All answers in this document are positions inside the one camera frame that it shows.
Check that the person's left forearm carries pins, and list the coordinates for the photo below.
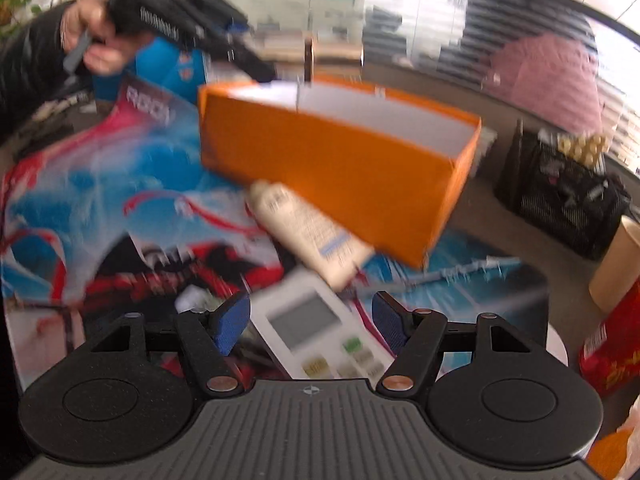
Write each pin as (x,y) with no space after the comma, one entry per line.
(30,65)

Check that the beige paper cup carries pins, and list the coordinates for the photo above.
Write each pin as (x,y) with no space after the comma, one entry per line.
(617,270)

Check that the cream lotion tube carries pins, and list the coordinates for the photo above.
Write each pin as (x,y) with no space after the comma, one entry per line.
(310,235)

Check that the person's left hand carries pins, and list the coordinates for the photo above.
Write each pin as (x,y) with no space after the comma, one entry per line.
(102,47)

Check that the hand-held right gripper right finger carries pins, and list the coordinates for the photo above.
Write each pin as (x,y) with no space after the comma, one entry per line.
(391,322)

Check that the printed anime desk mat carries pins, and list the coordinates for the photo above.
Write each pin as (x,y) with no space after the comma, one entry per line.
(125,195)

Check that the red drink can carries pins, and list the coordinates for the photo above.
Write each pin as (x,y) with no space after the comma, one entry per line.
(617,355)

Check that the black mesh desk organizer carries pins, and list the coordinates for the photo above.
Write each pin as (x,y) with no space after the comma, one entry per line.
(565,200)

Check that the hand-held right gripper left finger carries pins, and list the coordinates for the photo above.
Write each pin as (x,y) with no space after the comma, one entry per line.
(231,322)

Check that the white calculator device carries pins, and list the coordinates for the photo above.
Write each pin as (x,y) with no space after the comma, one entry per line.
(320,330)

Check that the orange cardboard box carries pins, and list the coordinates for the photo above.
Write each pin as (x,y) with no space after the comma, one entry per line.
(340,160)

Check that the orange fruit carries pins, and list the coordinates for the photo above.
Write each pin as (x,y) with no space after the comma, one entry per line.
(607,455)

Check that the yellow pill blister pack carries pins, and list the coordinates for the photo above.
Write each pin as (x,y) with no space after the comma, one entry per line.
(585,149)

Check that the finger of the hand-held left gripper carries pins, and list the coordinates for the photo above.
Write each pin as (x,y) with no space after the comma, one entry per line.
(245,57)

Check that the blue paper bag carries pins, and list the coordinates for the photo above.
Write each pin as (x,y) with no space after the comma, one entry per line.
(170,67)

